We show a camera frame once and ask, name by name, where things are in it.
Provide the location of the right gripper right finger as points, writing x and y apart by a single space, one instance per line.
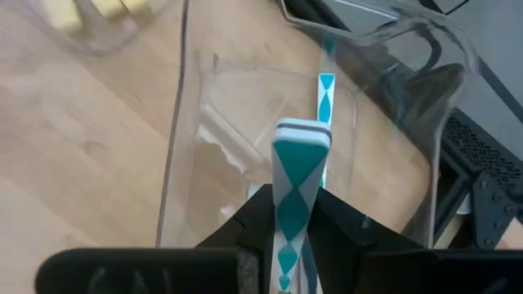
347 232

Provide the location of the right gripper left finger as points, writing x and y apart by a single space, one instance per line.
245 228

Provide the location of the silver knife blade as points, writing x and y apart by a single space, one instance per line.
300 163

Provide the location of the clear plastic bin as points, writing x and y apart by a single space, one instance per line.
253 106
122 41

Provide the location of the black perforated metal bracket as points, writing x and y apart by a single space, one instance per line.
486 171

